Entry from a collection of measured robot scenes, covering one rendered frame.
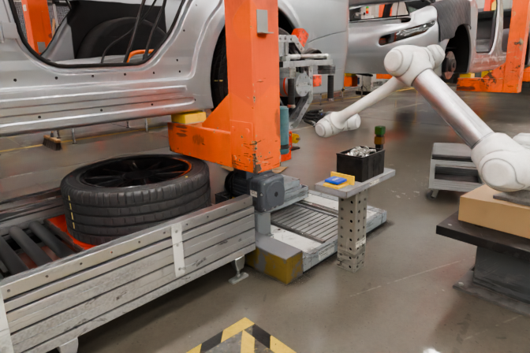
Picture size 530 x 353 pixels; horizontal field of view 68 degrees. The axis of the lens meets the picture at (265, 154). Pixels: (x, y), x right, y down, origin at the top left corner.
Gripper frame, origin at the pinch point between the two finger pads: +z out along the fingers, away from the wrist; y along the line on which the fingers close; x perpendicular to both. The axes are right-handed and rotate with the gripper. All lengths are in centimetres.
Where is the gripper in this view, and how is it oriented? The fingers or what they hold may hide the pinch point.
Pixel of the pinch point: (300, 116)
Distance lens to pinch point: 250.1
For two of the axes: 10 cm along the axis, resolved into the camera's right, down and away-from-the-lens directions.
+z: -7.1, -1.5, 6.9
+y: 4.8, -8.2, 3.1
